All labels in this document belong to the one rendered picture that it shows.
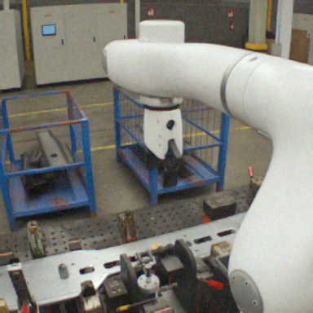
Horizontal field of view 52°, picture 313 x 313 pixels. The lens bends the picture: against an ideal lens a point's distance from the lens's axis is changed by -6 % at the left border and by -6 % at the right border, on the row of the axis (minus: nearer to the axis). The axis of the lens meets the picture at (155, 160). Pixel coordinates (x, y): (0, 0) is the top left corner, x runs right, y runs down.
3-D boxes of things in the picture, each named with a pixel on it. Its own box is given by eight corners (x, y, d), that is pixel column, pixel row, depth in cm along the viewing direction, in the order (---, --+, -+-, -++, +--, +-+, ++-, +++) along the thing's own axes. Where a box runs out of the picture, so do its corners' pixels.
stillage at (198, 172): (116, 160, 424) (112, 85, 384) (174, 150, 452) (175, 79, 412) (152, 209, 323) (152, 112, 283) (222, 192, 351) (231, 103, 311)
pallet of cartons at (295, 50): (310, 63, 1294) (314, 30, 1237) (297, 63, 1263) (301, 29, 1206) (289, 58, 1392) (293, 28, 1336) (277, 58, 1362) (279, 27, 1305)
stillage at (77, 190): (13, 174, 387) (-1, 97, 347) (77, 165, 412) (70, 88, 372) (11, 232, 285) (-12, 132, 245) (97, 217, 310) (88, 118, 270)
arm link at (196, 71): (171, 134, 39) (98, 82, 64) (275, 118, 45) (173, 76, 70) (173, 55, 35) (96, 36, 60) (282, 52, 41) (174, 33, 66)
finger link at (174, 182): (183, 161, 65) (182, 191, 68) (176, 155, 68) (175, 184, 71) (169, 164, 64) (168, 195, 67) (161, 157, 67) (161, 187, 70)
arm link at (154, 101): (191, 92, 63) (191, 107, 64) (171, 82, 71) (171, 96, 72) (150, 95, 60) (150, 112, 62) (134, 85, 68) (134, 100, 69)
